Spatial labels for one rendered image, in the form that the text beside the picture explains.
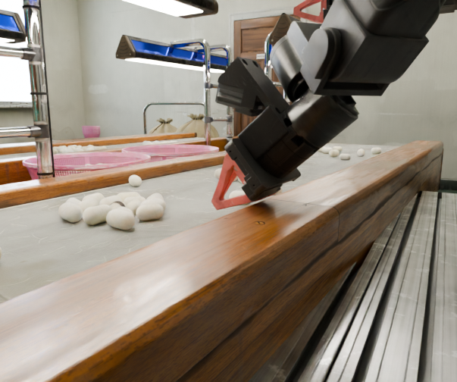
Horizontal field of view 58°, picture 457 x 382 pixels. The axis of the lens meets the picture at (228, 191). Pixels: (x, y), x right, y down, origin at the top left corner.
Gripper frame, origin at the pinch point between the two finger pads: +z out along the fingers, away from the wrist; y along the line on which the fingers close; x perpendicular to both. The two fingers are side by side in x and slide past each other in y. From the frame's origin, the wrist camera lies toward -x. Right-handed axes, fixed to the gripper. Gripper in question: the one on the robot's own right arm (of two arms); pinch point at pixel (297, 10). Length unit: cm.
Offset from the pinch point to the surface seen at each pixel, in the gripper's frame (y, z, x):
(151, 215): 47, 2, 32
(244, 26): -424, 213, -89
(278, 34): -17.4, 10.7, 0.9
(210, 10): 20.6, 8.7, 2.9
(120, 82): -430, 433, -28
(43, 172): 40, 30, 30
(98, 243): 56, 2, 33
